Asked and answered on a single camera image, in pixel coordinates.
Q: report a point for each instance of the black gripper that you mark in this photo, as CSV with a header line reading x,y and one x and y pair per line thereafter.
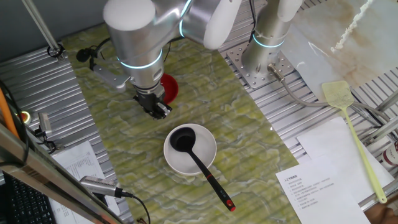
x,y
149,101

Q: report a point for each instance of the white ceramic bowl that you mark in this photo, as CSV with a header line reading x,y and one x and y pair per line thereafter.
x,y
203,149

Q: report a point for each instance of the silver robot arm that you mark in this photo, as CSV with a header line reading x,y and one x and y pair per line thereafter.
x,y
136,37

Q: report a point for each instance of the person left forearm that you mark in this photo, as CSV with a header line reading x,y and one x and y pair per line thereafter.
x,y
384,214

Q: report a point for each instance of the red bowl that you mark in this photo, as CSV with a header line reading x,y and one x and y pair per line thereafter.
x,y
171,88

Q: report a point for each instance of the green marble pattern mat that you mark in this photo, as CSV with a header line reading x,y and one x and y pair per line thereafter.
x,y
217,109

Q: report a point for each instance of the printed table paper sheet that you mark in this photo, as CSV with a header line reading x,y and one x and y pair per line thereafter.
x,y
77,161

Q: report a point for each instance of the red yellow emergency stop button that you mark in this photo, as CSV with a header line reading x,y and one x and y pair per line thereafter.
x,y
25,117

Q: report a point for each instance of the thin metal pole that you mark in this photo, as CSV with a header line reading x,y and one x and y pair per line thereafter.
x,y
40,26

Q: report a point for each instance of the orange tube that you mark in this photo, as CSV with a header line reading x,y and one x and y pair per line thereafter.
x,y
4,109

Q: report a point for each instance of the black keyboard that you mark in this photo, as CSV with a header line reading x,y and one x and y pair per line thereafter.
x,y
28,205

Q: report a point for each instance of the blank white paper sheet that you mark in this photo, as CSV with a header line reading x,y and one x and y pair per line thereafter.
x,y
329,140

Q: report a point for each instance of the yellow fly swatter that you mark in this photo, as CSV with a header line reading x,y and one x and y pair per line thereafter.
x,y
337,93

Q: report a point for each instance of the paper sheet with text list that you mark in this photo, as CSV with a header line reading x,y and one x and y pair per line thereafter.
x,y
326,202

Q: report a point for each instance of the white beige marble board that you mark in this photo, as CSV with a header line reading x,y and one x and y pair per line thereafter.
x,y
357,46

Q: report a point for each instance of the aluminium profile bar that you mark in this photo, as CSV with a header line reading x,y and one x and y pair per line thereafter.
x,y
390,101
382,130
392,188

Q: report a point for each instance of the red white can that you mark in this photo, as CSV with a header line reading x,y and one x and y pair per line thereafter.
x,y
392,155

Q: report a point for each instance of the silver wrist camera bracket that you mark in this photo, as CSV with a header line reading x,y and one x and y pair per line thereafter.
x,y
109,77

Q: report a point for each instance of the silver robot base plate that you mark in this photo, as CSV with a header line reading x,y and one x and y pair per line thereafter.
x,y
236,60

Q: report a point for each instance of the silver depth camera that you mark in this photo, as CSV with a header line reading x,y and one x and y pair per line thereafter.
x,y
99,185

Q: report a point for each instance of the small silver camera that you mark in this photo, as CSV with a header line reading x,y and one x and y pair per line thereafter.
x,y
45,123

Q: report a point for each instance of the silver camera clamp stand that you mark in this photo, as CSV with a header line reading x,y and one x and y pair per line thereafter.
x,y
46,143

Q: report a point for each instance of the large aluminium frame beam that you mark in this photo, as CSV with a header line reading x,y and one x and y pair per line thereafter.
x,y
46,174

